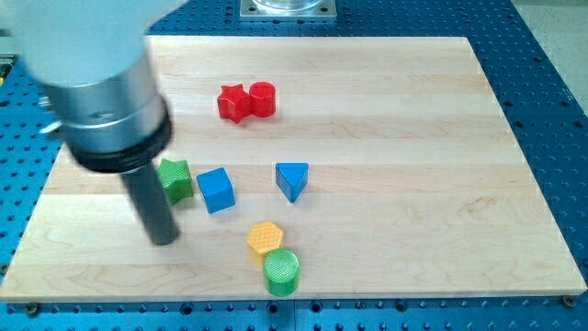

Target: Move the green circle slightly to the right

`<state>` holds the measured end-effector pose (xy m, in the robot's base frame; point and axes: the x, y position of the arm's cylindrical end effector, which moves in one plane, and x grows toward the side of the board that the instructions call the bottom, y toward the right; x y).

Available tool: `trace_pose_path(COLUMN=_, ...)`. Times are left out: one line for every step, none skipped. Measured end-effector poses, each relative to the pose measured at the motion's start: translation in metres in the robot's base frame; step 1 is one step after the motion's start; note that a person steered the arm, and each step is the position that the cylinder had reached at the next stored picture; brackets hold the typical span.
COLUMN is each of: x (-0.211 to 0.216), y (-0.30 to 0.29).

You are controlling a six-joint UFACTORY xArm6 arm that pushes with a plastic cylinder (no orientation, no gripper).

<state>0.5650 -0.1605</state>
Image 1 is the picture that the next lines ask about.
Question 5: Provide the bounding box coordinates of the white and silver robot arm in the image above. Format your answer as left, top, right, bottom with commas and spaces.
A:
1, 0, 185, 173

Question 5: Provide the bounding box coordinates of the light wooden board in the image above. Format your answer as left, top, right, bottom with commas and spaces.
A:
1, 36, 586, 302

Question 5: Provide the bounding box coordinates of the blue cube block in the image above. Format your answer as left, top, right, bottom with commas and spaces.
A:
197, 167, 235, 213

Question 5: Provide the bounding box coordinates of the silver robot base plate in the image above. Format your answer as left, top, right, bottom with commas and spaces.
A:
239, 0, 337, 21

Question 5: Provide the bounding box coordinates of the red star block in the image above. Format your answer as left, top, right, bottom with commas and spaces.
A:
217, 84, 252, 124

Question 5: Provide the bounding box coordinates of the green cylinder block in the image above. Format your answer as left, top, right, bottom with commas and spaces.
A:
263, 248, 300, 297

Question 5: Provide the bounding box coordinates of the red cylinder block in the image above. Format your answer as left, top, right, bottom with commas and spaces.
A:
249, 81, 277, 118

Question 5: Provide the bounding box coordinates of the yellow hexagon block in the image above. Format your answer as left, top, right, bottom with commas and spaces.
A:
247, 222, 284, 267

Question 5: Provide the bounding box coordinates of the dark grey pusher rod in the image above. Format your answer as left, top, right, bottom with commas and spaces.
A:
120, 162, 179, 245

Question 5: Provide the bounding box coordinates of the green star block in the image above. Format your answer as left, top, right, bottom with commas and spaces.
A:
157, 159, 194, 205

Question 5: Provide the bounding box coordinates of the blue triangle block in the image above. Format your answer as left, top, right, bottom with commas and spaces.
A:
276, 163, 309, 203

